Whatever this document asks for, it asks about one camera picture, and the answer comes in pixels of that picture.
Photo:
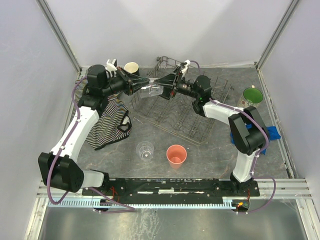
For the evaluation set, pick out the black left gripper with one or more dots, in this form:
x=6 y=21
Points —
x=127 y=81

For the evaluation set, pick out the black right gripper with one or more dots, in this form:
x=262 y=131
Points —
x=174 y=83

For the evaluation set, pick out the black mug cream inside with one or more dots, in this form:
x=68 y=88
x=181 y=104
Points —
x=132 y=68

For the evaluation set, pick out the clear plastic cup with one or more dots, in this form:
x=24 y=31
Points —
x=151 y=90
x=145 y=150

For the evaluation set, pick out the salmon pink plastic cup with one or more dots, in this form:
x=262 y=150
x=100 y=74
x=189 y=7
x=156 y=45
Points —
x=176 y=156

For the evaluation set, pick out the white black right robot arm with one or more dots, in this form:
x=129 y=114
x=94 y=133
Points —
x=249 y=132

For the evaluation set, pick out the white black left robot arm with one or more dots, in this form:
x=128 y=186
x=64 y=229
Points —
x=59 y=167

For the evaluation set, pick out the striped cloth garment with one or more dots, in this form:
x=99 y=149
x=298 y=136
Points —
x=113 y=126

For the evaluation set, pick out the christmas mug green inside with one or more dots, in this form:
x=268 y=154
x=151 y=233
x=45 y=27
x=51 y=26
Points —
x=251 y=96

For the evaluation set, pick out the blue microfibre cloth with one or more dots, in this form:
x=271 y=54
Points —
x=273 y=135

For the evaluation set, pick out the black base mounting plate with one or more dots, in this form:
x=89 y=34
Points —
x=209 y=187

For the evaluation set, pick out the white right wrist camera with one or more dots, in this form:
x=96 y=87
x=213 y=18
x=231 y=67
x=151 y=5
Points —
x=184 y=66

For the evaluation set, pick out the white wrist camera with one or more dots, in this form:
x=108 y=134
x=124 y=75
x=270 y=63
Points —
x=184 y=66
x=112 y=64

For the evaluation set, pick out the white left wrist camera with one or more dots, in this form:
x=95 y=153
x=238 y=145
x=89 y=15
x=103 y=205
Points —
x=112 y=64

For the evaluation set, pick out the grey wire dish rack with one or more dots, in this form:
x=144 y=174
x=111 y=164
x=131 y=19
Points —
x=176 y=116

